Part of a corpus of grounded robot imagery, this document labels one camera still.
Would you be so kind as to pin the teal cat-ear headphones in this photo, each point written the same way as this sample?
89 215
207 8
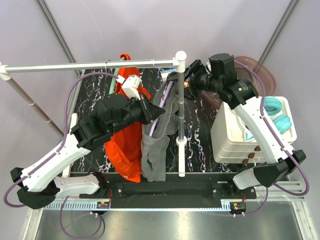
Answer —
283 123

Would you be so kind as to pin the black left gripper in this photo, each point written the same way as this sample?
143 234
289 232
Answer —
150 112

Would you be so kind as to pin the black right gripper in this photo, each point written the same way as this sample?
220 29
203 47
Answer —
197 68

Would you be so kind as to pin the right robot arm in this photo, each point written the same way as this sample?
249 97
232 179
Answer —
280 158

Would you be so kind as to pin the orange shorts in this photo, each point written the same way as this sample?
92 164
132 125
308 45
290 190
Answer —
124 149

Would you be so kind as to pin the grey shorts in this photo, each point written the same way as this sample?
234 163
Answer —
156 136

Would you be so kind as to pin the right white rack foot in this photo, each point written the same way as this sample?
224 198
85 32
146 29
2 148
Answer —
181 156

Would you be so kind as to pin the left rack upright pole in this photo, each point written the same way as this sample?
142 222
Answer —
7 77

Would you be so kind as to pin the rack upright pole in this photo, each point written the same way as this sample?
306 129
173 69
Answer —
181 57
7 77

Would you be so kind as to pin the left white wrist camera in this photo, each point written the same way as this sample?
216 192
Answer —
130 85

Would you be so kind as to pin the cream white storage box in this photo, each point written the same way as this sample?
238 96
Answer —
232 143

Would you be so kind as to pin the children's picture book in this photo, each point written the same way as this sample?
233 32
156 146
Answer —
164 73

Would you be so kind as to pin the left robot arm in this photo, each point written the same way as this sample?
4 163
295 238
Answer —
40 184

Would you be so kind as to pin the right rack upright pole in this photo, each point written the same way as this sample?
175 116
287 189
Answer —
181 57

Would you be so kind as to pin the silver horizontal rack rail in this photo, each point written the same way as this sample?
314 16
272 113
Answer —
5 69

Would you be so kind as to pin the green plastic hanger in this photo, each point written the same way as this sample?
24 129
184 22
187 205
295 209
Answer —
113 81

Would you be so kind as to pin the brown translucent plastic basin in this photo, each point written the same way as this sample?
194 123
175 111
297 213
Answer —
242 73

